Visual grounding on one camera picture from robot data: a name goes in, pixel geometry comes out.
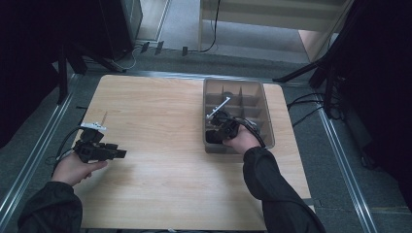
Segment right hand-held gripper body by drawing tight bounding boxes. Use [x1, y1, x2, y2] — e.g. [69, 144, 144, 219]
[206, 96, 241, 140]

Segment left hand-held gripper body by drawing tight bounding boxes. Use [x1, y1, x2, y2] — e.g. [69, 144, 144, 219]
[73, 121, 110, 163]

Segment black sock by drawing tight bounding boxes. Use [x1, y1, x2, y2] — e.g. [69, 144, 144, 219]
[205, 129, 225, 146]

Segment grey divided organizer box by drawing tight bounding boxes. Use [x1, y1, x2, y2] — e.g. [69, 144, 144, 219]
[202, 77, 276, 155]

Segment person's right hand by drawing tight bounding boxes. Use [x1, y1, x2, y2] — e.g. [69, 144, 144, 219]
[223, 125, 261, 154]

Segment person's left hand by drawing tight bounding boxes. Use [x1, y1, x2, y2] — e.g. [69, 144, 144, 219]
[51, 152, 108, 187]

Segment black tripod stand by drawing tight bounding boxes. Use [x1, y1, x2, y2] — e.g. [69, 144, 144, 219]
[56, 42, 127, 105]
[271, 0, 361, 119]

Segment dark curtain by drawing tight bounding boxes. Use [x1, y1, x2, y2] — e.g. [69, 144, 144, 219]
[0, 0, 101, 150]
[336, 0, 412, 208]

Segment grey tape piece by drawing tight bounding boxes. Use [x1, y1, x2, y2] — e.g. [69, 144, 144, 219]
[302, 197, 322, 208]

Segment light wooden shelf unit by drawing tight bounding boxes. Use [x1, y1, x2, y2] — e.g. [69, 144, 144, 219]
[197, 0, 354, 62]

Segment black cabinet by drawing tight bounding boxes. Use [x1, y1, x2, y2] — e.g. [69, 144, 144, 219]
[96, 0, 144, 61]

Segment right hand-held gripper black cable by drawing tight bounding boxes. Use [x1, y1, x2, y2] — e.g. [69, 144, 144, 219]
[234, 116, 267, 150]

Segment metal floor rail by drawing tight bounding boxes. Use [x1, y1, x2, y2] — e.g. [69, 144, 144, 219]
[0, 74, 79, 224]
[312, 93, 380, 233]

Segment black floor cables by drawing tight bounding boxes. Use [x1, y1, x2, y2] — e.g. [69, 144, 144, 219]
[286, 91, 344, 128]

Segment white floor cable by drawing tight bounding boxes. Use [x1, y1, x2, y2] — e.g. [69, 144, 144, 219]
[111, 45, 144, 72]

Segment black hanging cable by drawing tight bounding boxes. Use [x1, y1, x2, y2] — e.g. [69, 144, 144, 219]
[188, 0, 222, 53]

